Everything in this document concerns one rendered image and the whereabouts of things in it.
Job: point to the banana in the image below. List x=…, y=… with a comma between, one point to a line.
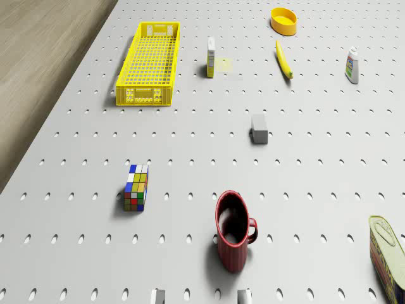
x=283, y=61

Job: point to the grey cube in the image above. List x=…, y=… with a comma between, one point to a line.
x=260, y=131

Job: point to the puzzle cube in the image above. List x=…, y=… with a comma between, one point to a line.
x=136, y=190

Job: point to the yellow basket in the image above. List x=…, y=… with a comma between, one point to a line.
x=147, y=96

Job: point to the white and yellow carton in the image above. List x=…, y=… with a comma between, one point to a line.
x=210, y=60

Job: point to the red mug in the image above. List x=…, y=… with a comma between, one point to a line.
x=232, y=253

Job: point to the yellow bowl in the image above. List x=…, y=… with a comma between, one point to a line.
x=284, y=27

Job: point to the small white bottle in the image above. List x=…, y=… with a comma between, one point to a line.
x=352, y=68

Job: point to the flat-sided can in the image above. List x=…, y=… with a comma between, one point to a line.
x=387, y=253

